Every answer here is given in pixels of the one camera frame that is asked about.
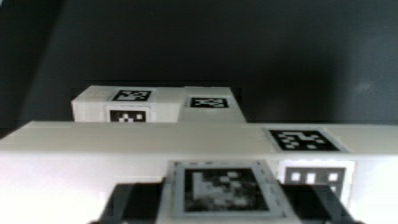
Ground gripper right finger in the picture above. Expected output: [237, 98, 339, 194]
[280, 184, 364, 224]

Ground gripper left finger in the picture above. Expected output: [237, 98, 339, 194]
[88, 182, 163, 224]

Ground white tagged cube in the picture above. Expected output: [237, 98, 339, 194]
[154, 160, 300, 224]

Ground white chair back frame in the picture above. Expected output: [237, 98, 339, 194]
[0, 122, 398, 224]

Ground white chair seat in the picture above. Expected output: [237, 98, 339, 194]
[275, 160, 355, 203]

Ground white chair leg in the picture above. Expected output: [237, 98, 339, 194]
[70, 86, 184, 123]
[179, 87, 244, 123]

